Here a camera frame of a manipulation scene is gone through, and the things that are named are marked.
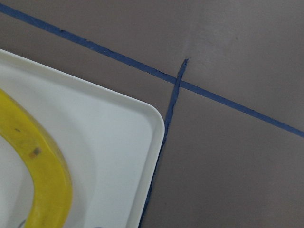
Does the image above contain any cream bear print tray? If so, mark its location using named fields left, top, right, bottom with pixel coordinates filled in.
left=0, top=50, right=164, bottom=228

